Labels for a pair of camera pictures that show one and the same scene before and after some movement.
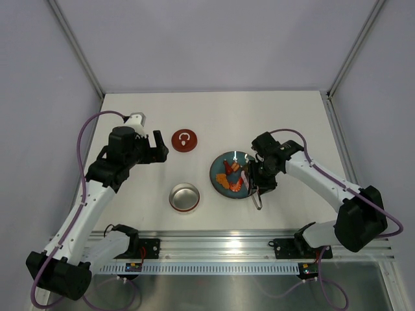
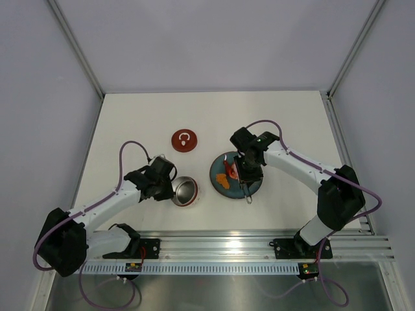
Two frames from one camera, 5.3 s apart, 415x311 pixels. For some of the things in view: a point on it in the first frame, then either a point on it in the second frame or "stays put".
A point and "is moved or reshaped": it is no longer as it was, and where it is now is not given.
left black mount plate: [152, 248] stays put
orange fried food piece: [221, 178] stays put
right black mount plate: [298, 248] stays put
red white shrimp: [236, 186] to [233, 172]
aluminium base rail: [237, 243] stays put
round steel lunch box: [184, 198] is moved or reshaped
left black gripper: [156, 154] to [168, 194]
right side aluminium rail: [341, 138] stays put
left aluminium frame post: [57, 10] stays put
